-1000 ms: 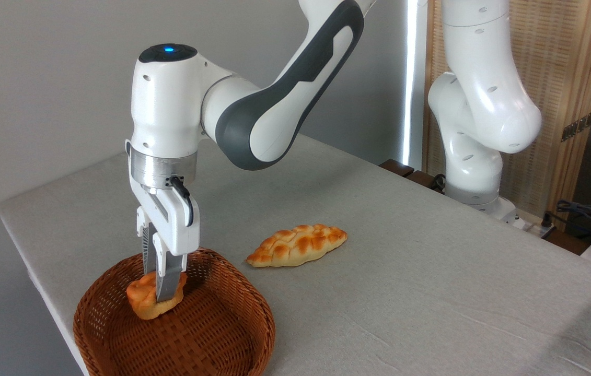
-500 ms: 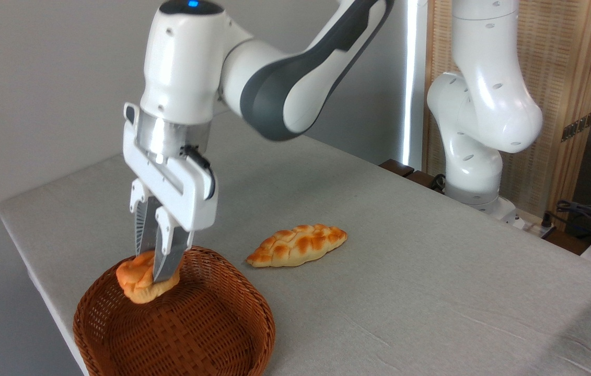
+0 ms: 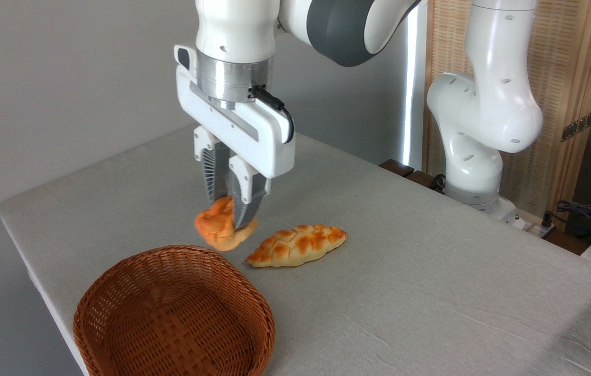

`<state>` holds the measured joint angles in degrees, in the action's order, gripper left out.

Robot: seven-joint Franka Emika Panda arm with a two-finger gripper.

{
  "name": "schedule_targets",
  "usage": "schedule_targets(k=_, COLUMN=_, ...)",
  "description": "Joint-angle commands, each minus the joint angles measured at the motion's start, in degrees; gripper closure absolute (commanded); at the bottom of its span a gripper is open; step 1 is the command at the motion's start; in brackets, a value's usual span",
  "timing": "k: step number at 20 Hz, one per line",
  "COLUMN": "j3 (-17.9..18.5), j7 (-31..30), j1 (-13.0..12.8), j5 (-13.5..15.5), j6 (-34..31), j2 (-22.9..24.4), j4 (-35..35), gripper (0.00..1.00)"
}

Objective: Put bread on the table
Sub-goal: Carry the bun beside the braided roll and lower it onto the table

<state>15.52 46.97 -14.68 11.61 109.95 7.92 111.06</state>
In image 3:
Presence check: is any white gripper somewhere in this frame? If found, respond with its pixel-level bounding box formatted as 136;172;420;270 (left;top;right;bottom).
173;45;296;231

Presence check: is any small round orange bread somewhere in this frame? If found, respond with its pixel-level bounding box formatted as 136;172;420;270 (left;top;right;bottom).
194;196;259;252

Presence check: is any long braided bread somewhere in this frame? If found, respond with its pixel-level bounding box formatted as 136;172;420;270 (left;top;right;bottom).
246;224;349;268

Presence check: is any brown wicker basket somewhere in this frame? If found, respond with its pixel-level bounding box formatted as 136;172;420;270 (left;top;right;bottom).
73;245;276;376

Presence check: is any dark brown wooden block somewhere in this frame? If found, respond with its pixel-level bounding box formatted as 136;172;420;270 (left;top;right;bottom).
405;170;445;193
379;159;415;178

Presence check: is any grey tablecloth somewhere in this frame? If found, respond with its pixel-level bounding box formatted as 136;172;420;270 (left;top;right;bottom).
0;124;591;376

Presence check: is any dark metal screen hinge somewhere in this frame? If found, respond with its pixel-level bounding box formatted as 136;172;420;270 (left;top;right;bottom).
561;111;591;143

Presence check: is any wooden slatted screen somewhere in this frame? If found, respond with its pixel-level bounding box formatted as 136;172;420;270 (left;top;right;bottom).
423;0;591;230

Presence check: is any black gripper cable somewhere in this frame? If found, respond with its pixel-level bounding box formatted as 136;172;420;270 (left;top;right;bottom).
248;85;295;145

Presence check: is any black cable bundle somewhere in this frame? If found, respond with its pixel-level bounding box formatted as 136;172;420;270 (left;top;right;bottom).
542;199;591;247

